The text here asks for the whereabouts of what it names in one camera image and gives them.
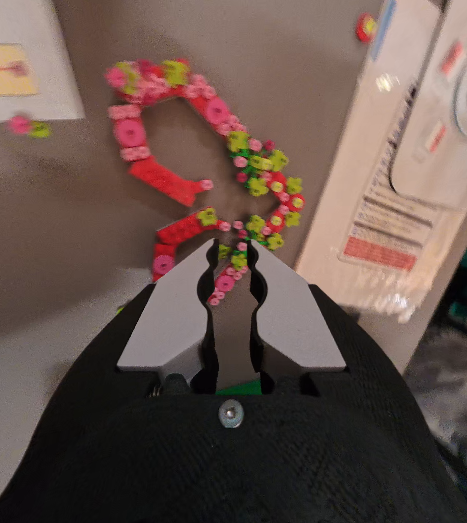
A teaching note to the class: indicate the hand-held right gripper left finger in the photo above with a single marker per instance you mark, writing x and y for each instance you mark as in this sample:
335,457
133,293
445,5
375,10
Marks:
168,322

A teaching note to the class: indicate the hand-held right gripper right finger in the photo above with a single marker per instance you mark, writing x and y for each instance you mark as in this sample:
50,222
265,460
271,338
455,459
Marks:
296,322

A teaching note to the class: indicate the red lego heart wreath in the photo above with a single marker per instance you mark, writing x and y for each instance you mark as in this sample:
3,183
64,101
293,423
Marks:
159,179

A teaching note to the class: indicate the pink flower lego lime base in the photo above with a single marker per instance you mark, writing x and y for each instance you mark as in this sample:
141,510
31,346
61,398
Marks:
22,126

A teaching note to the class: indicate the red round lego lime stud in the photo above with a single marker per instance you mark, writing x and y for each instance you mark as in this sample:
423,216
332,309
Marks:
366,27

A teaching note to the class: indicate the lego instruction booklet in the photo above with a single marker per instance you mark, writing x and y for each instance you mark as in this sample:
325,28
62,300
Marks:
33,32

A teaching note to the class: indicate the green plastic bin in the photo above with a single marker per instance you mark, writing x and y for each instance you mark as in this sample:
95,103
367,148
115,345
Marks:
237,388

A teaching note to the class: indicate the laminated printed sheet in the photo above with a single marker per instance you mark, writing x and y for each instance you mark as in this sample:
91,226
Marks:
339,204

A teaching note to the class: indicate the white rounded tray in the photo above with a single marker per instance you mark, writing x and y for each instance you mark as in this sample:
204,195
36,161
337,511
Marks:
421,179

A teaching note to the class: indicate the clear tube pink label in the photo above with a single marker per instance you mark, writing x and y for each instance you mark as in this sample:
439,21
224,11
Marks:
437,139
452,57

